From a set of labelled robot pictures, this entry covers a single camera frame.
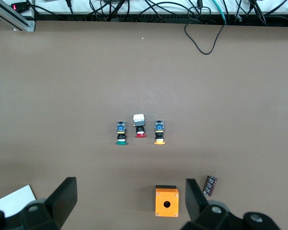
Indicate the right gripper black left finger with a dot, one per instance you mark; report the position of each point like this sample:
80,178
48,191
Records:
60,203

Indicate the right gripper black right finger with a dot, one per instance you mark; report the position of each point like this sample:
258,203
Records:
196,206

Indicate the green mushroom push button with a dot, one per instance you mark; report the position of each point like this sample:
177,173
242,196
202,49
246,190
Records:
121,134

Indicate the white drawer cabinet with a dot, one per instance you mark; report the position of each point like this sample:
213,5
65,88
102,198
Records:
9,201

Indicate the yellow mushroom push button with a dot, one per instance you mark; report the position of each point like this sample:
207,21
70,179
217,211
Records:
159,133

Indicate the red mushroom push button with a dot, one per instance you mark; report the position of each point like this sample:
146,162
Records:
139,125

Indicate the dark cylindrical capacitor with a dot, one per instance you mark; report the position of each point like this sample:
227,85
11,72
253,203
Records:
210,186

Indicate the aluminium profile bar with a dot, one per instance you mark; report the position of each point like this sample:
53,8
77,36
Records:
12,18

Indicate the circuit board with red LED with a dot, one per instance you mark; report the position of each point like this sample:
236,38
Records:
19,6

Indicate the orange button enclosure box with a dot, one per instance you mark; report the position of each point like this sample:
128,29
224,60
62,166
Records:
166,203

